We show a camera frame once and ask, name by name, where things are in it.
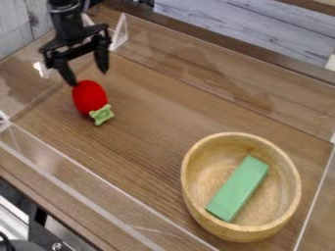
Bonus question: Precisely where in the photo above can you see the clear acrylic tray walls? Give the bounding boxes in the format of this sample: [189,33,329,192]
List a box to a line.
[0,15,335,251]

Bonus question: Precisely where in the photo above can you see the green rectangular block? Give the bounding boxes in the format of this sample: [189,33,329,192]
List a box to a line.
[206,156,270,223]

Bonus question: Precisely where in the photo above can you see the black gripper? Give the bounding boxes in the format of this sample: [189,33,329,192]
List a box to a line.
[39,0,111,86]

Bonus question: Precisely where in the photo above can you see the black cable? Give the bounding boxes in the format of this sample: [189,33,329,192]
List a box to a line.
[0,230,18,251]

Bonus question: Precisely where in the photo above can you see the red plush strawberry toy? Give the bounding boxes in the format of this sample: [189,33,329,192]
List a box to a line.
[72,80,114,126]

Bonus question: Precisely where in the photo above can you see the clear acrylic corner bracket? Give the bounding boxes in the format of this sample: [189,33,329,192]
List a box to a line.
[82,12,130,52]

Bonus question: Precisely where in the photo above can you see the wooden bowl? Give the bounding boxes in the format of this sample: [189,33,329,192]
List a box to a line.
[181,132,302,242]

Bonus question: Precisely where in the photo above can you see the black metal table bracket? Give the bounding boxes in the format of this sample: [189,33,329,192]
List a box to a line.
[28,207,76,251]

